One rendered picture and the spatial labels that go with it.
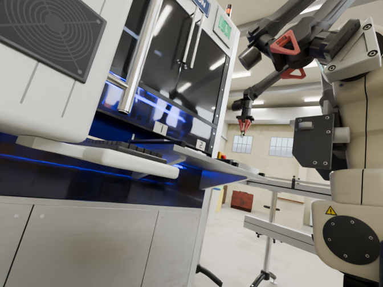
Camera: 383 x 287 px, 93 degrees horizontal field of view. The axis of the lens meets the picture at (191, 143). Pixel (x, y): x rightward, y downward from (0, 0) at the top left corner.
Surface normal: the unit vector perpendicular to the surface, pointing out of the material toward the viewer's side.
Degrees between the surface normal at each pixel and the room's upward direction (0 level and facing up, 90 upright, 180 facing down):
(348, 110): 90
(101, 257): 90
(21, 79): 90
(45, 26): 90
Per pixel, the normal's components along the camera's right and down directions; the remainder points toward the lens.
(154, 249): 0.69, 0.00
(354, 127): -0.72, -0.28
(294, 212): -0.53, -0.27
